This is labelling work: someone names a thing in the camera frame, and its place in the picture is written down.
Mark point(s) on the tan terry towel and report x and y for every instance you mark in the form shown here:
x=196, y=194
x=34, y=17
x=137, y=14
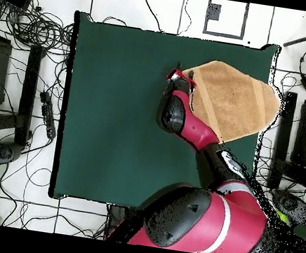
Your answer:
x=230, y=101

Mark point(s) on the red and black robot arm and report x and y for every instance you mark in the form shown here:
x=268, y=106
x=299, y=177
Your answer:
x=195, y=130

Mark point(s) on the dark green table cloth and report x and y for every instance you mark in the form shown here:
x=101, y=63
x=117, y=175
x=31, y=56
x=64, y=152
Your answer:
x=115, y=112

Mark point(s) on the black power strip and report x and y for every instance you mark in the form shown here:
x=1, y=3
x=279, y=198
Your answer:
x=47, y=115

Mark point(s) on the black tripod base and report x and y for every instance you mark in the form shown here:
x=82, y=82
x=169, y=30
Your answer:
x=4, y=152
x=290, y=205

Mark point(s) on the yellow-green ball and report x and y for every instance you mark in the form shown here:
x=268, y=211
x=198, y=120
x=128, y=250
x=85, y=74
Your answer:
x=282, y=216

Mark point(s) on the grey square frame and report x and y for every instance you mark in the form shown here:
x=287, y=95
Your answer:
x=206, y=18

